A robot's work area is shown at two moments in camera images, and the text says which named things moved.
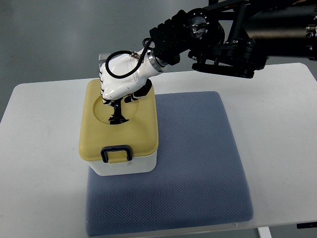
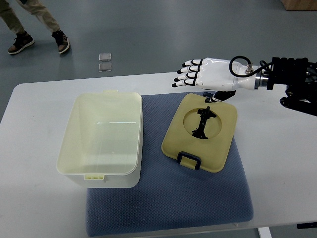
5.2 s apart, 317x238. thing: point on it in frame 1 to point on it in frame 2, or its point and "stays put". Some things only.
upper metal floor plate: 103,57 stays put
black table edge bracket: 306,225 stays put
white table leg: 264,232 stays put
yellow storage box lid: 141,132 to 211,154
